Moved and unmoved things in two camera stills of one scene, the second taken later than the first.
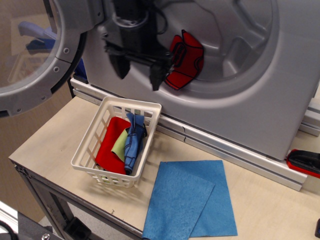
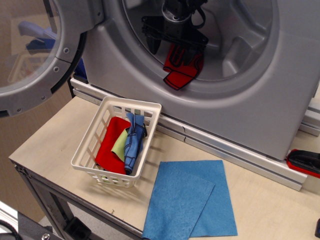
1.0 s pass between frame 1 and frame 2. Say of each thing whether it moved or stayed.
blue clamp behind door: stayed
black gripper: moved
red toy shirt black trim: stayed
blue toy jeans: stayed
